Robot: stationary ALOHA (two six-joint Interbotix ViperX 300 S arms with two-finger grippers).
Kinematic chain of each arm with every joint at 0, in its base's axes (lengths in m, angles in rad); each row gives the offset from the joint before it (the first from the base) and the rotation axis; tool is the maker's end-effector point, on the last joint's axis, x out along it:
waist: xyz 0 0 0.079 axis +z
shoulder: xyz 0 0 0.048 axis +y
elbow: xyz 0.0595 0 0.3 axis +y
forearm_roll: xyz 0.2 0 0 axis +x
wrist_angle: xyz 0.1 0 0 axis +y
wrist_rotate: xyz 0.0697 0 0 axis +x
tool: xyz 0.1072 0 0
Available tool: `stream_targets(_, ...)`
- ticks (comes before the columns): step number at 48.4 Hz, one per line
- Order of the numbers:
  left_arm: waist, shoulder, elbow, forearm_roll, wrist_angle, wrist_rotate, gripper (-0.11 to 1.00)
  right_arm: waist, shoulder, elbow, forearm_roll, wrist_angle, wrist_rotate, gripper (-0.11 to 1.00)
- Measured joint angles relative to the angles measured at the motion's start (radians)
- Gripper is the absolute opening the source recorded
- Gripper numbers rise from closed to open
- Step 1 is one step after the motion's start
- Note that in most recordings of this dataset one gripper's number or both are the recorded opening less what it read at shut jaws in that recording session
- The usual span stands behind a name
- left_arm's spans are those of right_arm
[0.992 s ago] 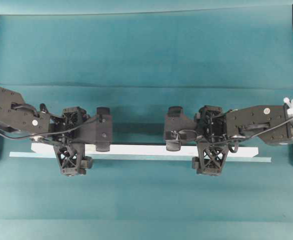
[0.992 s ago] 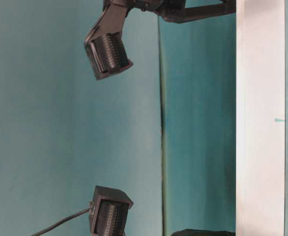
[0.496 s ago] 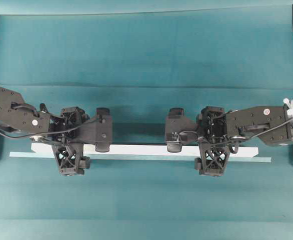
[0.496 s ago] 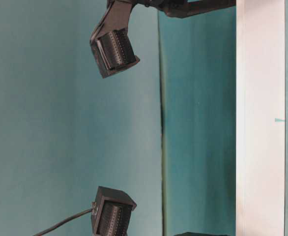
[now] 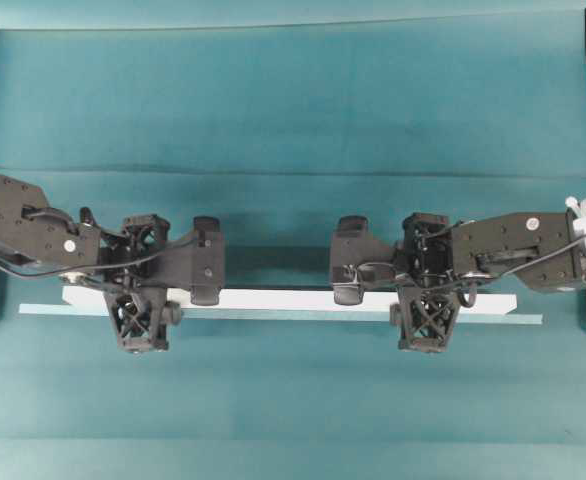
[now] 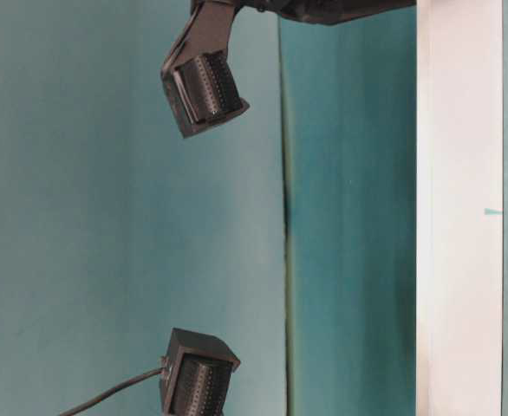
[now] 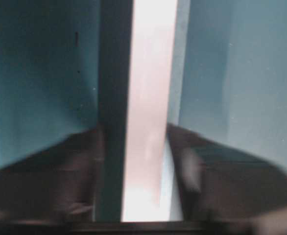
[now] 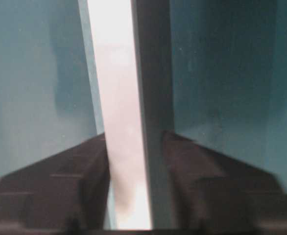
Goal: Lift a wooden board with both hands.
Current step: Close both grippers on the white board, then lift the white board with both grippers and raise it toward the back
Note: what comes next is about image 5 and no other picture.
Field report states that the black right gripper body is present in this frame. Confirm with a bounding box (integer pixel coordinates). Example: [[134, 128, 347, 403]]
[[372, 212, 456, 290]]

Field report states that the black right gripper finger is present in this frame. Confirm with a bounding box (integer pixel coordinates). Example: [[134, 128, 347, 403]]
[[330, 215, 395, 260], [330, 262, 372, 305]]

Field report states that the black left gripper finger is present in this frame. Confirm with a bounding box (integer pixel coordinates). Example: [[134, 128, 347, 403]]
[[190, 260, 223, 306], [182, 216, 224, 260]]

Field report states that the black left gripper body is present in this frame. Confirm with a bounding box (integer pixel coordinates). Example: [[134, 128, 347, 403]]
[[97, 214, 192, 293]]

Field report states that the white wooden board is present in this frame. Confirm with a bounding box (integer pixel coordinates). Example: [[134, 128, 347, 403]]
[[19, 286, 542, 325]]

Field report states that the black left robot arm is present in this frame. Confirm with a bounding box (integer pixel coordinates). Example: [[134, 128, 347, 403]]
[[0, 174, 225, 306]]

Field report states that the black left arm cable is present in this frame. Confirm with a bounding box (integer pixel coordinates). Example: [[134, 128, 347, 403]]
[[0, 204, 194, 296]]

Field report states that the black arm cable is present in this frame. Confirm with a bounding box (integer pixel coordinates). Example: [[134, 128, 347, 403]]
[[352, 199, 586, 307], [0, 204, 194, 296]]

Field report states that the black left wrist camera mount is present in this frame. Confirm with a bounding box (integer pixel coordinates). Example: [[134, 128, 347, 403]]
[[104, 287, 182, 354]]

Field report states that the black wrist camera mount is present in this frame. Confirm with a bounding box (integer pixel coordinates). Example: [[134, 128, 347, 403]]
[[104, 287, 182, 354], [390, 287, 462, 353]]

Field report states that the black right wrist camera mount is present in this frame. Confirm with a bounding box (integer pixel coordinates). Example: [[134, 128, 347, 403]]
[[390, 287, 462, 353]]

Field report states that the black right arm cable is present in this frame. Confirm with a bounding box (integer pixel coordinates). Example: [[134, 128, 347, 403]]
[[352, 199, 586, 307]]

